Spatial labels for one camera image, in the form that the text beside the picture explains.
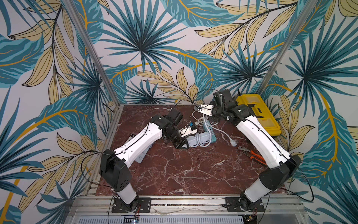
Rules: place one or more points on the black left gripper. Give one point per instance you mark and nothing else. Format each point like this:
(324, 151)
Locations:
(183, 142)

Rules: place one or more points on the teal power strip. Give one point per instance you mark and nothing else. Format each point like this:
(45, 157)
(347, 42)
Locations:
(209, 128)

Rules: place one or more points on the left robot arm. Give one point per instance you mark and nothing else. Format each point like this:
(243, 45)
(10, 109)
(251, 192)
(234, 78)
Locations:
(158, 126)

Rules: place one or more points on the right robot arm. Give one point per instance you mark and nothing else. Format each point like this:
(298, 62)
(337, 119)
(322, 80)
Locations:
(281, 164)

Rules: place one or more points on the yellow black toolbox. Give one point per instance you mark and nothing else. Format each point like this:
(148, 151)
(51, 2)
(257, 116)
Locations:
(261, 111)

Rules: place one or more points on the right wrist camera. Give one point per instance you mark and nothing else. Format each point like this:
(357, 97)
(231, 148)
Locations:
(205, 109)

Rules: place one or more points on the orange handled pliers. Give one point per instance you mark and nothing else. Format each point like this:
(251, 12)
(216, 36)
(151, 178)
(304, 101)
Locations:
(253, 156)

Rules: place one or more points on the aluminium frame post right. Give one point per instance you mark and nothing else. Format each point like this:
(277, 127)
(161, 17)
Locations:
(297, 26)

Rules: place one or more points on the aluminium frame post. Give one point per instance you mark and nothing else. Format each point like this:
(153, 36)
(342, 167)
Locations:
(76, 19)
(297, 26)

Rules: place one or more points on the aluminium frame post left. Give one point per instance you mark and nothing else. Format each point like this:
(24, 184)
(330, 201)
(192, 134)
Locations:
(76, 19)

